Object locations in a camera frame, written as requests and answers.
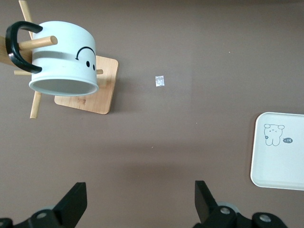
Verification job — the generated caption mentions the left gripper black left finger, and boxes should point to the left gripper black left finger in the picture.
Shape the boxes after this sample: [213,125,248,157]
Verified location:
[0,181,87,228]

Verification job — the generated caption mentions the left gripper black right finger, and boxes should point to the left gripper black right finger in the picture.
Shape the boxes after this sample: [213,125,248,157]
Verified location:
[193,180,289,228]

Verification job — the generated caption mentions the white smiley mug black handle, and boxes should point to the white smiley mug black handle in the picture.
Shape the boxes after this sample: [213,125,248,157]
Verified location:
[5,20,99,97]

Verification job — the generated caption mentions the cream rabbit print tray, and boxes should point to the cream rabbit print tray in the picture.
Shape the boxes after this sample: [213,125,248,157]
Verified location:
[250,112,304,191]

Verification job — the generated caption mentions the wooden mug rack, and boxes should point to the wooden mug rack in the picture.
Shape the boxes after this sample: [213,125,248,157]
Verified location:
[0,0,119,119]

